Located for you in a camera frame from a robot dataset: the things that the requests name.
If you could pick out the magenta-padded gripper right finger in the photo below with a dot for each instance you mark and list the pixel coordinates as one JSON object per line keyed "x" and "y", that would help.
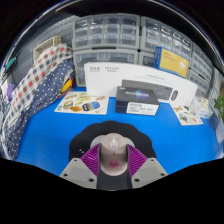
{"x": 150, "y": 171}

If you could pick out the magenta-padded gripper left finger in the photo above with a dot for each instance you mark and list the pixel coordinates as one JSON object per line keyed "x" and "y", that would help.
{"x": 76, "y": 171}

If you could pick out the pink computer mouse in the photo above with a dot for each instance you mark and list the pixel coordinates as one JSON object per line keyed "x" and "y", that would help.
{"x": 113, "y": 155}

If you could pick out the black scalloped mouse pad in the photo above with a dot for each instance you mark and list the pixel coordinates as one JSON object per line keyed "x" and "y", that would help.
{"x": 113, "y": 127}

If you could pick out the small black box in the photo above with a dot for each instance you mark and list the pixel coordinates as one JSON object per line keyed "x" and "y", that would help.
{"x": 136, "y": 100}

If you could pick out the navy polka dot cloth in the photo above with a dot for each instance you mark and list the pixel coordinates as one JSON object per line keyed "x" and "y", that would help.
{"x": 33, "y": 110}

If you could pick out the white keyboard box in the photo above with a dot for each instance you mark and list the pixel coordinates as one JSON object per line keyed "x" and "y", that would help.
{"x": 106, "y": 76}

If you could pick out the red white plaid cloth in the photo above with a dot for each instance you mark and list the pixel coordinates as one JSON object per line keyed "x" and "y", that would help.
{"x": 36, "y": 76}

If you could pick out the yellow blue box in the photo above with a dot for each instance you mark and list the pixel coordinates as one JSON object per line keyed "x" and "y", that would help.
{"x": 171, "y": 62}

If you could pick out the beige open box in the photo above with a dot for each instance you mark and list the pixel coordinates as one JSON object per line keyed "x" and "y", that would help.
{"x": 45, "y": 46}

